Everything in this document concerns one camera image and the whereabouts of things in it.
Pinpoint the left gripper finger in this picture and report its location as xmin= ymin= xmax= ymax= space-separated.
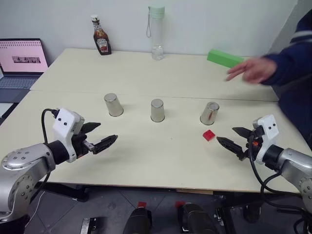
xmin=92 ymin=134 xmax=119 ymax=155
xmin=81 ymin=122 xmax=101 ymax=134

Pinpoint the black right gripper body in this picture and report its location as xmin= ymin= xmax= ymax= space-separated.
xmin=243 ymin=128 xmax=266 ymax=161

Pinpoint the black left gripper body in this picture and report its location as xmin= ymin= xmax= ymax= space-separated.
xmin=71 ymin=131 xmax=96 ymax=159

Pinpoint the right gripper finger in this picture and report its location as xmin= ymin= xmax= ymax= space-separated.
xmin=216 ymin=136 xmax=247 ymax=161
xmin=232 ymin=126 xmax=254 ymax=140

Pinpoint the person's bare hand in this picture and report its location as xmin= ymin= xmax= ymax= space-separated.
xmin=226 ymin=57 xmax=278 ymax=85

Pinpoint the red block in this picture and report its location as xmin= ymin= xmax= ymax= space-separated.
xmin=202 ymin=129 xmax=217 ymax=142

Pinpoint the steel cup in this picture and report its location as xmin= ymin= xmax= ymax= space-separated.
xmin=103 ymin=93 xmax=124 ymax=117
xmin=150 ymin=98 xmax=166 ymax=123
xmin=199 ymin=101 xmax=220 ymax=125

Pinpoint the person's dark blue body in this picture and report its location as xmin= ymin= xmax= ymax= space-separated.
xmin=277 ymin=9 xmax=312 ymax=147

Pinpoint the small dark round wheel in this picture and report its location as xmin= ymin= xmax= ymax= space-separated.
xmin=243 ymin=204 xmax=261 ymax=223

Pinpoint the green box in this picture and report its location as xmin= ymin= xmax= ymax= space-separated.
xmin=207 ymin=48 xmax=245 ymax=69

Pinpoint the dark rounded shape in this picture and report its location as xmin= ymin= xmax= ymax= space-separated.
xmin=178 ymin=203 xmax=220 ymax=234
xmin=122 ymin=206 xmax=153 ymax=234

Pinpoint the ketchup bottle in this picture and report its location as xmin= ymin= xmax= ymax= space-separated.
xmin=90 ymin=15 xmax=113 ymax=56

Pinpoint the grey laptop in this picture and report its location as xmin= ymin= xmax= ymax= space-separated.
xmin=0 ymin=38 xmax=50 ymax=103

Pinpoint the clear bottle with green lid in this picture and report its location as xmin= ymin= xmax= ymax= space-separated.
xmin=146 ymin=5 xmax=166 ymax=61

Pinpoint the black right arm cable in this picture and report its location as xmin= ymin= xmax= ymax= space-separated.
xmin=247 ymin=135 xmax=312 ymax=234

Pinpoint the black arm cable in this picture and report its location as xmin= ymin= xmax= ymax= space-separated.
xmin=29 ymin=108 xmax=60 ymax=203
xmin=247 ymin=135 xmax=312 ymax=234

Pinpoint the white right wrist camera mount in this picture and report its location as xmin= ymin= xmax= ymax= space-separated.
xmin=252 ymin=114 xmax=280 ymax=165

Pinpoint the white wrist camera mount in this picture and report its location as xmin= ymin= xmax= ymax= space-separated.
xmin=252 ymin=114 xmax=280 ymax=165
xmin=52 ymin=108 xmax=85 ymax=164

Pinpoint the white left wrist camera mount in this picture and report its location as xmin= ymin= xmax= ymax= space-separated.
xmin=52 ymin=108 xmax=85 ymax=164

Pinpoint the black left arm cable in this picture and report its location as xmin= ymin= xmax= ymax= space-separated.
xmin=29 ymin=108 xmax=60 ymax=203

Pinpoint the black table frame bar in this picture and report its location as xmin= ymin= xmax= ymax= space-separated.
xmin=45 ymin=182 xmax=90 ymax=202

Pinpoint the thin white cable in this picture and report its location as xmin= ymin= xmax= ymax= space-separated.
xmin=28 ymin=190 xmax=47 ymax=220

